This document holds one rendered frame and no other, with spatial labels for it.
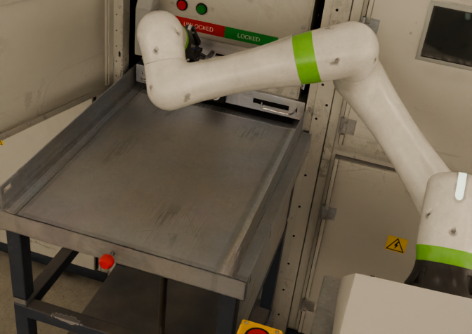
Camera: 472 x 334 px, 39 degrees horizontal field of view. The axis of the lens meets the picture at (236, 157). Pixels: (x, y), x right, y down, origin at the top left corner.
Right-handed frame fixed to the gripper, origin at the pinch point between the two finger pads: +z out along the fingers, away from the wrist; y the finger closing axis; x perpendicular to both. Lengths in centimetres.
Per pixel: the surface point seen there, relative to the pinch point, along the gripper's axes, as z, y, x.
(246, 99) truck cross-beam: 12.1, 9.0, 14.3
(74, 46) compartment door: -6.9, 5.9, -34.4
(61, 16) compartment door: -16.0, -0.8, -35.7
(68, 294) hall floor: 44, 93, -41
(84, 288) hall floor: 49, 91, -37
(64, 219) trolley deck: -45, 47, -9
